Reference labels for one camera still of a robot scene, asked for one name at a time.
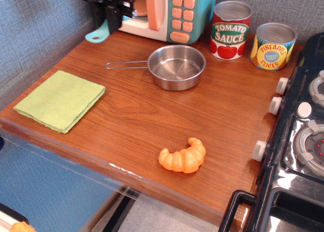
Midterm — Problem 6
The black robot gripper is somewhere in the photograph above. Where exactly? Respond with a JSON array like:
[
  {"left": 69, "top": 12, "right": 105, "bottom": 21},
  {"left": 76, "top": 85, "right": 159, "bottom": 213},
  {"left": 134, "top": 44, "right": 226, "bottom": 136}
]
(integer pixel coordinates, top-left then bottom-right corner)
[{"left": 83, "top": 0, "right": 137, "bottom": 34}]

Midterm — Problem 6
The teal dish brush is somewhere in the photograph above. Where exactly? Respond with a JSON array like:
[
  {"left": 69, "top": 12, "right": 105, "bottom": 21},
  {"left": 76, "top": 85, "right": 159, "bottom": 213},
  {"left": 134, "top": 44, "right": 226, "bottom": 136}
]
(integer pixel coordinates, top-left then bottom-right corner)
[{"left": 85, "top": 16, "right": 131, "bottom": 44}]

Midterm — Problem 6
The stainless steel pot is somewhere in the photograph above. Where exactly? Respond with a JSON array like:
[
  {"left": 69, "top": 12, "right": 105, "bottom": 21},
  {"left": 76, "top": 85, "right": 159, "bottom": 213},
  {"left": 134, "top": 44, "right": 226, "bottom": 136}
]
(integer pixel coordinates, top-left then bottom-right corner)
[{"left": 105, "top": 45, "right": 207, "bottom": 91}]

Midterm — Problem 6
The teal toy microwave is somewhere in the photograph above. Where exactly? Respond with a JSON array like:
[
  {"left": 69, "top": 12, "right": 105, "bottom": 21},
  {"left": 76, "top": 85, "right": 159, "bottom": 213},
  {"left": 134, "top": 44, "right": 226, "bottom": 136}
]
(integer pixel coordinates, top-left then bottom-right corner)
[{"left": 120, "top": 0, "right": 216, "bottom": 45}]

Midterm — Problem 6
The green folded cloth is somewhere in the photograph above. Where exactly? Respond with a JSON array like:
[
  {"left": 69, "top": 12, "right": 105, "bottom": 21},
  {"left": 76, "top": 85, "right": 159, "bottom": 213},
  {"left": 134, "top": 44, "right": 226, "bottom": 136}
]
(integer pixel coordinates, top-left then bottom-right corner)
[{"left": 14, "top": 70, "right": 105, "bottom": 134}]

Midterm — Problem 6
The tomato sauce can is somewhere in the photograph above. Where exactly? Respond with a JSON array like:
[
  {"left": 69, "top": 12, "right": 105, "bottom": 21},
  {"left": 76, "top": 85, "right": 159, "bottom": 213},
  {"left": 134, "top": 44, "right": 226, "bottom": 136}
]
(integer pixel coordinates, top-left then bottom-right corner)
[{"left": 210, "top": 1, "right": 253, "bottom": 60}]

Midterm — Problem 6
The orange toy croissant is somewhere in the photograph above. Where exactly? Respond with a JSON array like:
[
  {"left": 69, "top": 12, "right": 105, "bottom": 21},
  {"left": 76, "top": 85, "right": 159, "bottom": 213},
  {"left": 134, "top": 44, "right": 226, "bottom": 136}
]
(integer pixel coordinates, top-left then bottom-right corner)
[{"left": 158, "top": 137, "right": 206, "bottom": 174}]

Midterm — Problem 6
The pineapple slices can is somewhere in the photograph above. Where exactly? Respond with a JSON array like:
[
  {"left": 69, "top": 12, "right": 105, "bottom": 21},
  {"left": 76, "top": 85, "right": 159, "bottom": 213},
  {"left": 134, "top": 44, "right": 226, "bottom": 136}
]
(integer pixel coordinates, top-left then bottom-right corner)
[{"left": 250, "top": 22, "right": 297, "bottom": 71}]

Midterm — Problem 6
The orange fuzzy object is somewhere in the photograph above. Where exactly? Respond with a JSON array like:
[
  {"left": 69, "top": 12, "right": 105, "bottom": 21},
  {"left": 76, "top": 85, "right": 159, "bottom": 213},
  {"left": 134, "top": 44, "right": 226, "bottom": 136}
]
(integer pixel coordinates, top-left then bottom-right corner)
[{"left": 10, "top": 221, "right": 36, "bottom": 232}]

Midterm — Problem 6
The black toy stove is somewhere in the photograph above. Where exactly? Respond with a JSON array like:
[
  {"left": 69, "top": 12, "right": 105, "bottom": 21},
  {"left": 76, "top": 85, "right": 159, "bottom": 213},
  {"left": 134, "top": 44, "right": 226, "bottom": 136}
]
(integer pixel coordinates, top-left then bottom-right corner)
[{"left": 219, "top": 33, "right": 323, "bottom": 231}]

